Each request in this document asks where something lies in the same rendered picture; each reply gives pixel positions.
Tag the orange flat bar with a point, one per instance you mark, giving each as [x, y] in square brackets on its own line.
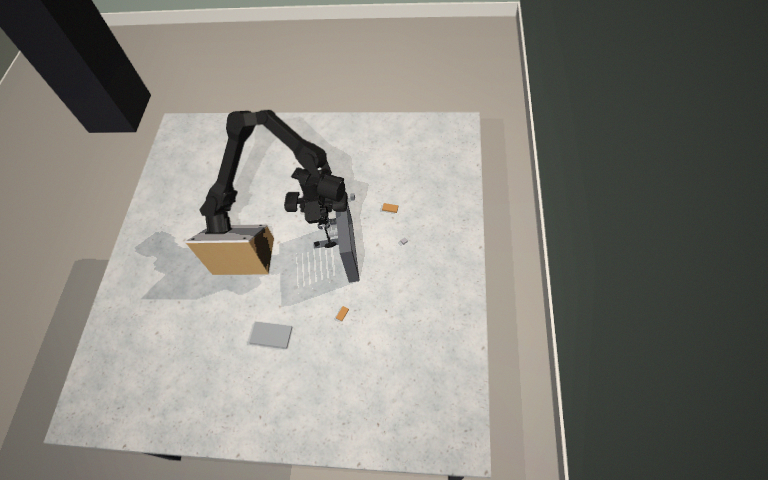
[342, 313]

